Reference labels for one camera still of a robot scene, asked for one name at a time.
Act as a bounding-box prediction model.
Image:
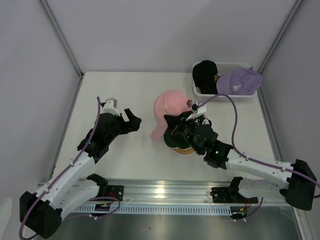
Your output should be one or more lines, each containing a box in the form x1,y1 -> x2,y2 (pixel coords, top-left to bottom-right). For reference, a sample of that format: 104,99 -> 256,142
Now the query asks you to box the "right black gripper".
164,111 -> 202,155

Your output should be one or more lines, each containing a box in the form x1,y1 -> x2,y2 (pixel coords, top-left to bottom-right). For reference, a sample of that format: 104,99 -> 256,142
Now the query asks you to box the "pink baseball cap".
150,90 -> 191,142

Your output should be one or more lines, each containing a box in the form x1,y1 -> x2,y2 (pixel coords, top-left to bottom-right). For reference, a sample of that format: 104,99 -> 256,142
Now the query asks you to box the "dark green NY cap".
163,131 -> 191,150

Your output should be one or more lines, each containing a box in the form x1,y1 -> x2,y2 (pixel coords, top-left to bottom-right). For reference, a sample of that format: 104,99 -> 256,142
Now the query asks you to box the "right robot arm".
164,111 -> 317,211

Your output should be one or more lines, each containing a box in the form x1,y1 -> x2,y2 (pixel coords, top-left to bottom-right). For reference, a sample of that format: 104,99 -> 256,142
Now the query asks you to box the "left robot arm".
19,108 -> 142,240

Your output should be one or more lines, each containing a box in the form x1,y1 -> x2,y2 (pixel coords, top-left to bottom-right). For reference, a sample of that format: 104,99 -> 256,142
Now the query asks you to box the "wooden hat stand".
173,147 -> 194,155

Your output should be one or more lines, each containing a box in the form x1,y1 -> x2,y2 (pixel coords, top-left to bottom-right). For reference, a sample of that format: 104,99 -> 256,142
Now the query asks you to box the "black gold-logo cap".
192,60 -> 220,95

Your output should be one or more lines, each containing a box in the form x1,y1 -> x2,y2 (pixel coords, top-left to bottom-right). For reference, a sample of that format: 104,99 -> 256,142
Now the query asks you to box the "white plastic basket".
191,60 -> 263,100

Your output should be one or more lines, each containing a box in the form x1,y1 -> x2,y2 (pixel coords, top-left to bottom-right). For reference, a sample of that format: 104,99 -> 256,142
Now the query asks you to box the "purple LA baseball cap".
216,67 -> 263,96

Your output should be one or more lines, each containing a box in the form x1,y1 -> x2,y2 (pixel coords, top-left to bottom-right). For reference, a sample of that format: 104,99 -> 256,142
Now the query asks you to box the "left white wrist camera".
101,98 -> 121,117

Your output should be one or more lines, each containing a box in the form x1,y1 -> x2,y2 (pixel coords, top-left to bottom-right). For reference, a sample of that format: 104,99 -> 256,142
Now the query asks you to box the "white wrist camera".
186,99 -> 207,121
101,98 -> 121,117

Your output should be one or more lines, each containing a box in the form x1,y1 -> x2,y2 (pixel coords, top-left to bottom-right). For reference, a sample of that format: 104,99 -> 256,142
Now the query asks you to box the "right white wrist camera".
186,99 -> 207,121

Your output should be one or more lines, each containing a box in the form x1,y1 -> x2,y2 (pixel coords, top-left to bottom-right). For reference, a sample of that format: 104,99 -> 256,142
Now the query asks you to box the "aluminium mounting rail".
32,176 -> 306,207

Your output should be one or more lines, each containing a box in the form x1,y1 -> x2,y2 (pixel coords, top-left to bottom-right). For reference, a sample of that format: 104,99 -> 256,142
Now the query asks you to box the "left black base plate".
107,185 -> 125,202

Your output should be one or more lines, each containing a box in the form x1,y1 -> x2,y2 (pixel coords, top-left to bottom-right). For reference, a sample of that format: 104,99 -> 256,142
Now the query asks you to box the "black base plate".
210,186 -> 258,204
107,185 -> 125,202

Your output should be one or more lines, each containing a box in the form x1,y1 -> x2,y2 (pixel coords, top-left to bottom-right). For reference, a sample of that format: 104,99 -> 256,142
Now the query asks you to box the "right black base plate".
210,186 -> 258,204

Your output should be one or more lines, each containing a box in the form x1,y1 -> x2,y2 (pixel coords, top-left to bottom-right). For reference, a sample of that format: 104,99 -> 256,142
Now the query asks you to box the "right aluminium corner post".
257,0 -> 307,75

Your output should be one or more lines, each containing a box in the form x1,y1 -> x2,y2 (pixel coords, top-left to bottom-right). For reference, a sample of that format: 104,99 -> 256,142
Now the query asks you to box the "aluminium corner post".
257,0 -> 307,75
37,0 -> 84,79

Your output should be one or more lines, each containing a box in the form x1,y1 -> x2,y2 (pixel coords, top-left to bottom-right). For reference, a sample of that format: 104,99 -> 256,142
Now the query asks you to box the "white slotted cable duct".
73,203 -> 247,216

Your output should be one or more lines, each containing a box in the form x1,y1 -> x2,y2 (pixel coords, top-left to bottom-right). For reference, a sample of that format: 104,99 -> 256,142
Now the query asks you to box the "left aluminium corner post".
37,0 -> 84,79

